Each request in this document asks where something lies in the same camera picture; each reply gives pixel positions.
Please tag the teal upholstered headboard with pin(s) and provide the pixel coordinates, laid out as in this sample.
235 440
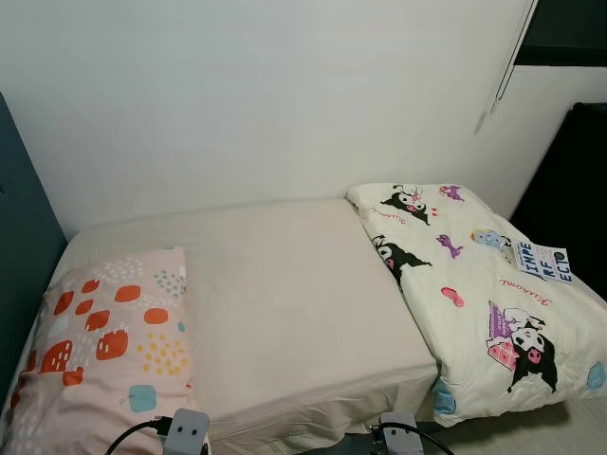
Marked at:
24 246

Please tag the dark window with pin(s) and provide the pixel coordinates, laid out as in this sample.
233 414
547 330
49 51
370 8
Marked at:
567 28

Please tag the white book with blue letters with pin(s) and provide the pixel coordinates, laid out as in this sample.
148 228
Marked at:
542 263

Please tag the mattress with beige sheet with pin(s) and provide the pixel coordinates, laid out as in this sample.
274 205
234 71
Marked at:
303 303

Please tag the pink pillow with orange spots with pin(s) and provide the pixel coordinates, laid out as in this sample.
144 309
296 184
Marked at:
95 351

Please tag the cream cartoon print quilt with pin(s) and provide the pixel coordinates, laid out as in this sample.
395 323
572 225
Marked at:
474 322

